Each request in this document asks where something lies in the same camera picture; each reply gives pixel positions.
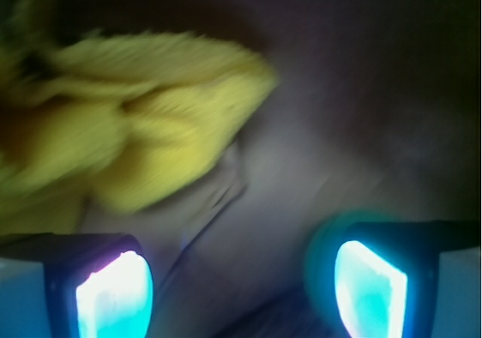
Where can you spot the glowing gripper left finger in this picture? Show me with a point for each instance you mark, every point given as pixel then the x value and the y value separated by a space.
pixel 79 285

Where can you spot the yellow microfiber cloth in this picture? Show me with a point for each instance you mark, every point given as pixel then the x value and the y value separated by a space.
pixel 126 120

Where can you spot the brown paper bag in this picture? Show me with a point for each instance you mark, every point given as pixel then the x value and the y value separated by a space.
pixel 378 107

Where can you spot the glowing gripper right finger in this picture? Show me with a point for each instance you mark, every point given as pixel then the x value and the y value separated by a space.
pixel 369 278

